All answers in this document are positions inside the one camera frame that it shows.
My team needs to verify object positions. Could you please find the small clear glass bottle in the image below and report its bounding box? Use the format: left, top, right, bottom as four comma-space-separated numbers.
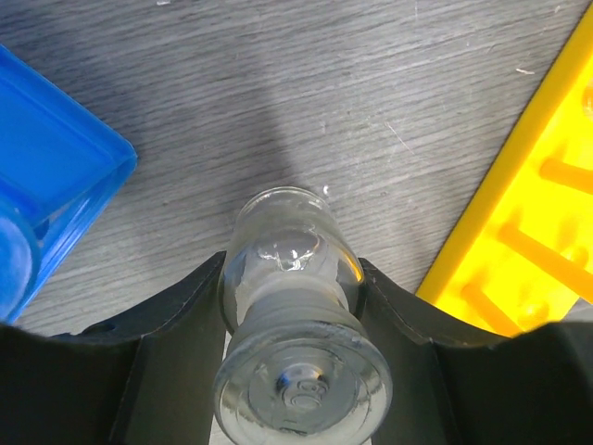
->
214, 186, 393, 444

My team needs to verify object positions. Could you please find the blue divided plastic bin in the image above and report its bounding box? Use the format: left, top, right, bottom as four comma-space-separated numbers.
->
1, 48, 137, 300

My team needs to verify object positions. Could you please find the yellow test tube rack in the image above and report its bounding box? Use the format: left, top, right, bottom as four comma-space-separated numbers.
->
417, 12, 592, 337

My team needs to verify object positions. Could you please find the clear glass beaker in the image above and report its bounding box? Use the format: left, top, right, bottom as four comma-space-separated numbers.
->
1, 201, 41, 324

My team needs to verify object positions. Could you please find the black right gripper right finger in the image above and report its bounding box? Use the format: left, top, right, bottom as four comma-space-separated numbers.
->
361, 261, 592, 444

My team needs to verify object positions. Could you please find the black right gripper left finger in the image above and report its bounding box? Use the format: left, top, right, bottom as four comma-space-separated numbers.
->
1, 253, 224, 444

